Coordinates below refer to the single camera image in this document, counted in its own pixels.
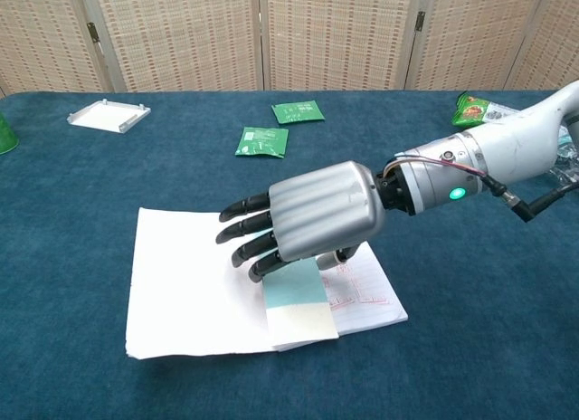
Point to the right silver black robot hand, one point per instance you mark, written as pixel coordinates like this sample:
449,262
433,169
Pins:
325,207

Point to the teal and white tasselled bookmark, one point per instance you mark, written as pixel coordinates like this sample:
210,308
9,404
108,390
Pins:
298,320

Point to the white notebook with orange spine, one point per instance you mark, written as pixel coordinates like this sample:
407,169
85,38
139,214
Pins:
181,279

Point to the green sachet with leaf print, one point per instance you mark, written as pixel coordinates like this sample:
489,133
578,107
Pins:
262,141

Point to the green sachet with white text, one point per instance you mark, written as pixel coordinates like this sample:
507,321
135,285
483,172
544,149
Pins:
298,112

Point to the green snack packet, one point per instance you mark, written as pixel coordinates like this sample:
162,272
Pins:
470,110

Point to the metal screen hinge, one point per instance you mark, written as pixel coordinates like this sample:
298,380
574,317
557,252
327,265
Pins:
420,21
92,32

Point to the woven bamboo folding screen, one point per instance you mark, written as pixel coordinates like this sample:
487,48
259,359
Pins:
181,31

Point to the white square plastic tray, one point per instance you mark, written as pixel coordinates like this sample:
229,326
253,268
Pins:
104,117

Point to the dark blue table cloth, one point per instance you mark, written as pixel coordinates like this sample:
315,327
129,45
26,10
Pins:
90,257

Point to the clear bag with teal edges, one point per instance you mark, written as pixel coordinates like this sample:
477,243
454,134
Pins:
571,178

